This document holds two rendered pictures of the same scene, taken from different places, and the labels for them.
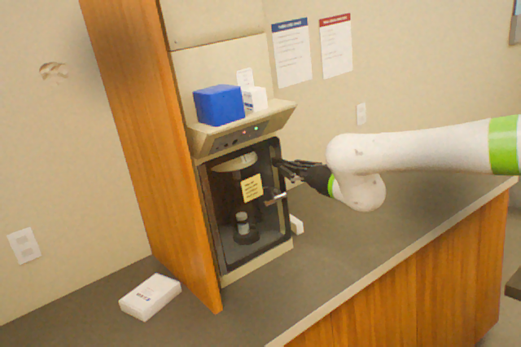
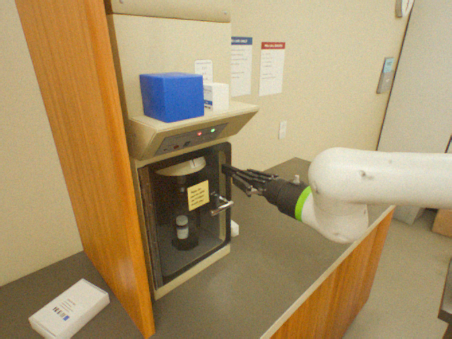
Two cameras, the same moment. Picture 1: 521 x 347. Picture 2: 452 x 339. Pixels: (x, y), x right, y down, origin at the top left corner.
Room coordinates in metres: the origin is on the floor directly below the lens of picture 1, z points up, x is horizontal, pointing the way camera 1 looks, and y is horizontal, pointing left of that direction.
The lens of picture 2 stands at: (0.52, 0.07, 1.65)
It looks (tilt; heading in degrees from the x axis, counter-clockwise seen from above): 24 degrees down; 350
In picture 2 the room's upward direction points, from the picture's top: straight up
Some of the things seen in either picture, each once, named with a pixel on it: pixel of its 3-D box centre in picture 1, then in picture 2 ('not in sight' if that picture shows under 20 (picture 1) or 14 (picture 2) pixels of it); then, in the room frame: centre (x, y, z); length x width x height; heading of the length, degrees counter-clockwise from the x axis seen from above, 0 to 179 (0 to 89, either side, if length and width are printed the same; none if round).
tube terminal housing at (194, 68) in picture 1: (222, 159); (167, 160); (1.35, 0.12, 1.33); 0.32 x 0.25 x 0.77; 124
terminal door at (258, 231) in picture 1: (250, 205); (194, 213); (1.24, 0.05, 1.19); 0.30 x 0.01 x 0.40; 123
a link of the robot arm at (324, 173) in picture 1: (331, 179); (295, 197); (1.08, -0.20, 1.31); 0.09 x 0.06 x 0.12; 124
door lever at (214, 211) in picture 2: (273, 197); (218, 205); (1.25, -0.03, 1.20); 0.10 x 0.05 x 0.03; 123
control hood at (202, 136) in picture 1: (247, 129); (201, 130); (1.20, 0.02, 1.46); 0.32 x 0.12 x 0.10; 124
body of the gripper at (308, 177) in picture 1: (313, 174); (271, 188); (1.14, -0.16, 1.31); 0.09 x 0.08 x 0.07; 34
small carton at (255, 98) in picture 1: (255, 98); (214, 96); (1.22, -0.02, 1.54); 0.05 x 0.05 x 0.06; 30
